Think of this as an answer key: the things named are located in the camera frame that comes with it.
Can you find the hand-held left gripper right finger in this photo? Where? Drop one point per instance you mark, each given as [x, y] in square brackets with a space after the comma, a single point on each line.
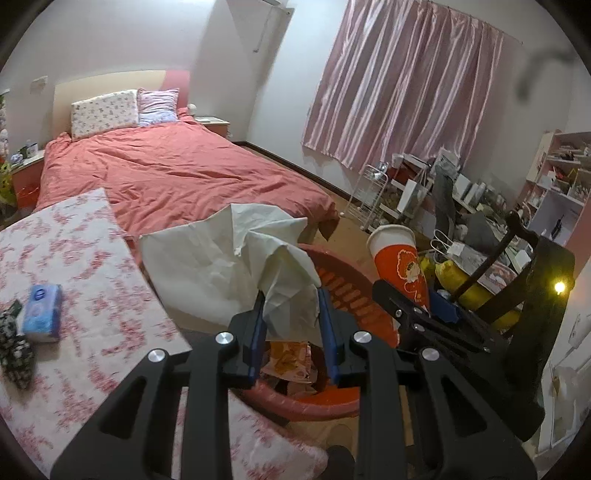
[327, 334]

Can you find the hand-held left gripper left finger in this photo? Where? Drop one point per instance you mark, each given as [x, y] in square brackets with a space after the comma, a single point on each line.
[256, 334]

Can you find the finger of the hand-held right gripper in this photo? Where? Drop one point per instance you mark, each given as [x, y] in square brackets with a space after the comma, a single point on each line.
[444, 309]
[401, 309]

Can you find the orange patterned garment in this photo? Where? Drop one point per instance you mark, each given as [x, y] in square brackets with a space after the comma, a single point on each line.
[287, 361]

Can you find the orange plastic laundry basket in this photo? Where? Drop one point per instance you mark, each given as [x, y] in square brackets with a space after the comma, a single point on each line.
[341, 290]

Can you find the red white paper cup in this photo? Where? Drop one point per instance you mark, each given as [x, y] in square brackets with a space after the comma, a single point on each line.
[397, 258]

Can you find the white cloth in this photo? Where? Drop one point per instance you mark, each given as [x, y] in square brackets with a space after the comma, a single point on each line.
[207, 267]

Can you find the yellow cushion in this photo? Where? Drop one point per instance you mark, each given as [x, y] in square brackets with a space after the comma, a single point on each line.
[455, 277]

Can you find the grey office chair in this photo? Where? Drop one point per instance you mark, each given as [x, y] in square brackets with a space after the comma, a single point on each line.
[445, 203]

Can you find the dark wooden chair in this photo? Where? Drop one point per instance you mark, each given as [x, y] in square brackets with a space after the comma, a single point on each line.
[513, 226]

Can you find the white shelf cart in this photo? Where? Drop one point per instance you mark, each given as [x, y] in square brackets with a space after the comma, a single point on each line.
[392, 184]

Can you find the pink white bookshelf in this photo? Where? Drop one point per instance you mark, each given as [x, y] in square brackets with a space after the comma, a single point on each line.
[558, 194]

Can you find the floral tablecloth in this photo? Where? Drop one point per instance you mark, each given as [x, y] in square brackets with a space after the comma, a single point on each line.
[92, 369]

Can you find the bed with red duvet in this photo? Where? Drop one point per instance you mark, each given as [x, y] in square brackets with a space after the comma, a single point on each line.
[184, 175]

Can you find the white top nightstand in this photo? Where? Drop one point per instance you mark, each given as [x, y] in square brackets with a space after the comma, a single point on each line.
[213, 125]

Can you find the blue tissue pack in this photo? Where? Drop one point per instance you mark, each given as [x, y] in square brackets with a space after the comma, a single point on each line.
[42, 314]

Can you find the pink curtain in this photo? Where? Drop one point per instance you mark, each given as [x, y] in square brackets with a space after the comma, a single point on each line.
[401, 78]

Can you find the black polka-dot bag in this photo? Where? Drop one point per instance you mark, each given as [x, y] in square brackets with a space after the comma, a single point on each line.
[14, 344]

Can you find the striped purple pillow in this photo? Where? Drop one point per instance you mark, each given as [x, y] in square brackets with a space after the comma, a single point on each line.
[158, 106]

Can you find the floral pillow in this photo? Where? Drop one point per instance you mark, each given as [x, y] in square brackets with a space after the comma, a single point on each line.
[104, 113]

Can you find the red nightstand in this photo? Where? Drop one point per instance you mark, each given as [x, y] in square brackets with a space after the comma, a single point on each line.
[27, 184]

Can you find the beige pink headboard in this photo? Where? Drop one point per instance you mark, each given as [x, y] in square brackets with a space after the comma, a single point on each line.
[101, 83]

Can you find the hanging plush toys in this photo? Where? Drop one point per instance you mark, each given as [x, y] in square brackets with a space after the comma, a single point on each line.
[2, 143]

